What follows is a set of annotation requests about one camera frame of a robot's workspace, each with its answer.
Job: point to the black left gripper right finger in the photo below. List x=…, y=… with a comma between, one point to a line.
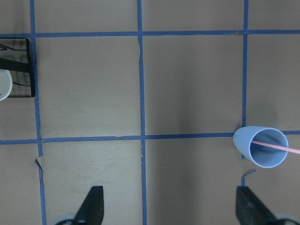
x=250, y=210

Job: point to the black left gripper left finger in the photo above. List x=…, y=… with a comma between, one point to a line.
x=91, y=211

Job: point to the light blue plastic cup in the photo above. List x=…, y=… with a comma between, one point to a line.
x=262, y=156

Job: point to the black wire mug rack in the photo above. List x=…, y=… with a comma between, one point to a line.
x=16, y=57

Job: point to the white mug near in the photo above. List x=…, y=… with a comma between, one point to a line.
x=6, y=84

